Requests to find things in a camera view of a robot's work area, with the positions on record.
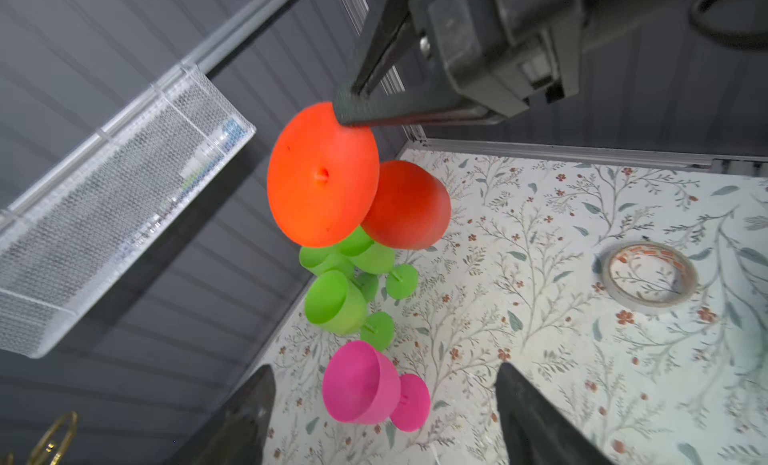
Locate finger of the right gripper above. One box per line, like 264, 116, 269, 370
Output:
333, 0, 500, 126

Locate wooden base wire glass rack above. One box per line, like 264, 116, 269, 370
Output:
1, 410, 80, 465

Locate clear tape roll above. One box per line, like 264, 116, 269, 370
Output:
601, 241, 698, 315

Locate red wine glass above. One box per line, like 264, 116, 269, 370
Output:
267, 102, 452, 250

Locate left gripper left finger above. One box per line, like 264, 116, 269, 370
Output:
164, 365, 276, 464

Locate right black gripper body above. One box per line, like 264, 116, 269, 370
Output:
413, 0, 585, 119

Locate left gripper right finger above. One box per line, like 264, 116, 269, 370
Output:
495, 363, 610, 465

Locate white wire wall basket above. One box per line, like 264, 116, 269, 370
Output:
1, 67, 256, 359

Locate pink wine glass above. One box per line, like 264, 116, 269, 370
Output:
322, 341, 431, 433

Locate green wine glass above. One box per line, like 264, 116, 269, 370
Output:
299, 245, 379, 302
340, 226, 419, 300
304, 270, 395, 352

